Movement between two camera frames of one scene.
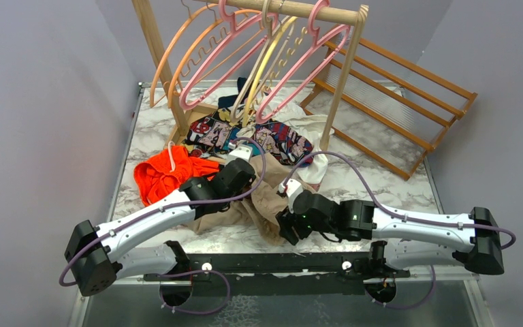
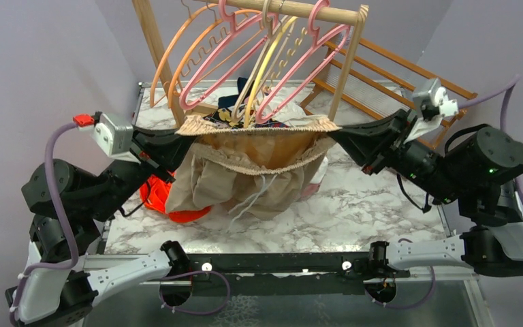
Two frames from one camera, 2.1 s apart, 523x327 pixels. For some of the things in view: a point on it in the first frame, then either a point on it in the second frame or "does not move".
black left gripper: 239,193 to 166,146
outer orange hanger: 153,103 does not move
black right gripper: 286,220 to 365,141
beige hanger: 240,103 does not move
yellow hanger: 263,69 does not move
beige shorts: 256,214 to 250,169
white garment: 284,105 does not move
